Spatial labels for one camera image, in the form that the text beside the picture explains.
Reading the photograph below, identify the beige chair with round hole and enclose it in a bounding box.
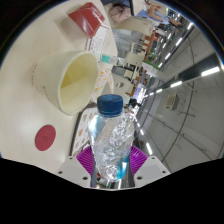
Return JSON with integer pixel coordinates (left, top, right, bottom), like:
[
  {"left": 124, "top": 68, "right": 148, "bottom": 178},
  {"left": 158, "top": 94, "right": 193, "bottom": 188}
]
[{"left": 111, "top": 71, "right": 136, "bottom": 99}]

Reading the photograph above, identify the clear bottle with blue cap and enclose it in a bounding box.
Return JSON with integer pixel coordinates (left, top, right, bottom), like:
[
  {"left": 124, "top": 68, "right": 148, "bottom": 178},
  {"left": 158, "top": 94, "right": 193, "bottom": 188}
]
[{"left": 87, "top": 93, "right": 136, "bottom": 183}]

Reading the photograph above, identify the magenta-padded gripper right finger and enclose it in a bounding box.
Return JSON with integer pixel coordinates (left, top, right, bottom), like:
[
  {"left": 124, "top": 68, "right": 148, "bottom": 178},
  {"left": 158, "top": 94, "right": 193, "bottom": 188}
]
[{"left": 127, "top": 144, "right": 172, "bottom": 189}]

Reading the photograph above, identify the red carton box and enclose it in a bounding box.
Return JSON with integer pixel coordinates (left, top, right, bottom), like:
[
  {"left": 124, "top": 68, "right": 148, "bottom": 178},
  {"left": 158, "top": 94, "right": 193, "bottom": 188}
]
[{"left": 67, "top": 2, "right": 106, "bottom": 38}]

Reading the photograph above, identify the pink bag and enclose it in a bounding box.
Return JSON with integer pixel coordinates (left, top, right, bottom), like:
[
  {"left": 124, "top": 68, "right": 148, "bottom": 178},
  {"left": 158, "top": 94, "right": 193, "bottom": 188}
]
[{"left": 108, "top": 4, "right": 134, "bottom": 24}]

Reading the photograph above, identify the white printed table sticker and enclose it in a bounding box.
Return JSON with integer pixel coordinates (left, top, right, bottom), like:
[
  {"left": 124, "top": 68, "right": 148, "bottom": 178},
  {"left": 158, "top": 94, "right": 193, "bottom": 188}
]
[{"left": 85, "top": 24, "right": 111, "bottom": 63}]

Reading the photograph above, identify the cream paper cup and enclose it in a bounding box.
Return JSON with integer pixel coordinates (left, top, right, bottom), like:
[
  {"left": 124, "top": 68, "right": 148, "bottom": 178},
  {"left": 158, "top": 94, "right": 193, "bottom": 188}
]
[{"left": 32, "top": 49, "right": 100, "bottom": 117}]

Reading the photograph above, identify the group of ceiling lights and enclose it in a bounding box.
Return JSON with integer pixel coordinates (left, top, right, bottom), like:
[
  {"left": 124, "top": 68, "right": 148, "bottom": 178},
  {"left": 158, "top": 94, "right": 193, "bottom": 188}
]
[{"left": 133, "top": 13, "right": 223, "bottom": 158}]

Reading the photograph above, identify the ceiling air conditioner unit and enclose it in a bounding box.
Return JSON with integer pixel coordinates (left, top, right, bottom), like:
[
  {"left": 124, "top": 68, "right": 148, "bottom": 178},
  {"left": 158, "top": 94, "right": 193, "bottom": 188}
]
[{"left": 164, "top": 93, "right": 181, "bottom": 111}]

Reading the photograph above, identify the person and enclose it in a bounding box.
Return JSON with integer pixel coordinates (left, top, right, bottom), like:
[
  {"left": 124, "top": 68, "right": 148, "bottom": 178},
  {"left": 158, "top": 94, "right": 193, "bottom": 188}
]
[{"left": 136, "top": 0, "right": 183, "bottom": 28}]

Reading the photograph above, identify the group of beige chairs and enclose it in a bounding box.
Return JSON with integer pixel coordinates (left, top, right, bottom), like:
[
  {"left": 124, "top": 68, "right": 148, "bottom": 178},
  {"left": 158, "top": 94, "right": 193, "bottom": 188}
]
[{"left": 111, "top": 31, "right": 168, "bottom": 101}]

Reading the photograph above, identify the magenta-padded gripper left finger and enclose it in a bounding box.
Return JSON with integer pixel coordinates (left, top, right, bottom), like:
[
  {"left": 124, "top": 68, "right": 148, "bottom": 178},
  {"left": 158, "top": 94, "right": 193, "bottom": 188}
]
[{"left": 55, "top": 145, "right": 98, "bottom": 188}]

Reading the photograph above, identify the small teal bottle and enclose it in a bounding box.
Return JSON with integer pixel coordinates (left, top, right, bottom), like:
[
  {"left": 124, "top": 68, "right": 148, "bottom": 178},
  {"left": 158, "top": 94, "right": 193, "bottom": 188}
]
[{"left": 100, "top": 54, "right": 113, "bottom": 65}]

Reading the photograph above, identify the flat round red coaster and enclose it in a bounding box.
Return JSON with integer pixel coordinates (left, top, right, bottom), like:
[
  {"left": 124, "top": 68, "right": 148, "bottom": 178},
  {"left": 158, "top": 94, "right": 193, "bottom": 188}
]
[{"left": 34, "top": 124, "right": 57, "bottom": 152}]

